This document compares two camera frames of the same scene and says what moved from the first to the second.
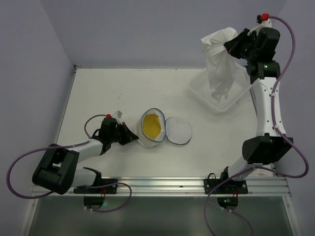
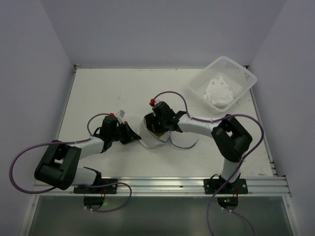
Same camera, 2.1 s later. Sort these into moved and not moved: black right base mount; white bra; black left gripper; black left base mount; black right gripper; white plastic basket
Moved: black right gripper; white bra
Not moved: white plastic basket; black left base mount; black left gripper; black right base mount
